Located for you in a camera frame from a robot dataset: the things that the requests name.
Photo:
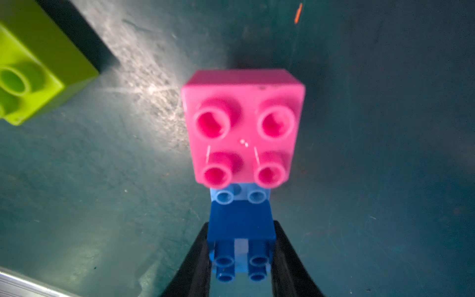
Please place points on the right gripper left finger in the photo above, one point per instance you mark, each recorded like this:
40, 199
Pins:
193, 277

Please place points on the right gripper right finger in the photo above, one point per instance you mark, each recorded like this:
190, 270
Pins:
289, 276

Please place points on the light blue long lego brick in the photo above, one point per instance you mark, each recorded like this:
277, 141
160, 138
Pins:
239, 195

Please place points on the pink square lego brick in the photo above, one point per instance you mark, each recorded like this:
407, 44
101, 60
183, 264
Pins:
242, 125

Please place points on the green square lego brick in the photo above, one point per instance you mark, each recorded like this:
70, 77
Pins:
41, 68

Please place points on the aluminium rail front frame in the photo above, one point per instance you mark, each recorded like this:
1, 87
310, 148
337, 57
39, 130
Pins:
15, 284

